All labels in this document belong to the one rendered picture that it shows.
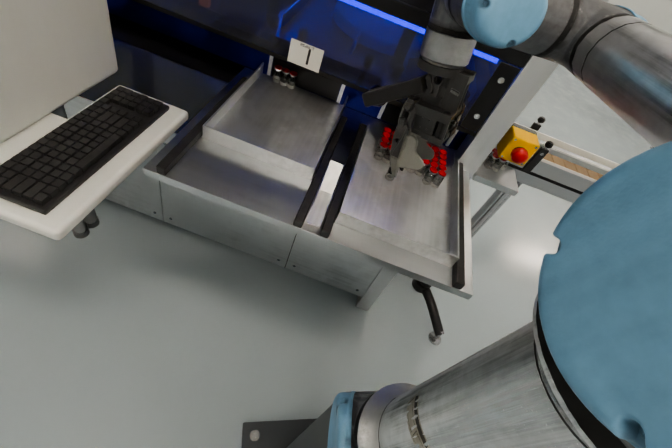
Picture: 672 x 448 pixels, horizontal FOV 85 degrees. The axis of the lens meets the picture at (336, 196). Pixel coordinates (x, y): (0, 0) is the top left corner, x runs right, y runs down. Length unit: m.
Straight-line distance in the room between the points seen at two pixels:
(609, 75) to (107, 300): 1.59
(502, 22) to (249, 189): 0.54
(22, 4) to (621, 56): 0.94
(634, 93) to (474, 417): 0.30
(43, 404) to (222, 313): 0.58
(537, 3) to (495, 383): 0.36
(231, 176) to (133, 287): 0.96
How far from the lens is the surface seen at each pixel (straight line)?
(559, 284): 0.19
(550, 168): 1.24
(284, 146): 0.88
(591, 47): 0.49
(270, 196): 0.76
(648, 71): 0.43
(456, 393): 0.30
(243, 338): 1.55
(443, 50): 0.57
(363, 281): 1.53
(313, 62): 0.97
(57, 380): 1.58
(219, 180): 0.78
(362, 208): 0.80
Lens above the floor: 1.45
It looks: 45 degrees down
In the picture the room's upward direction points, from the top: 23 degrees clockwise
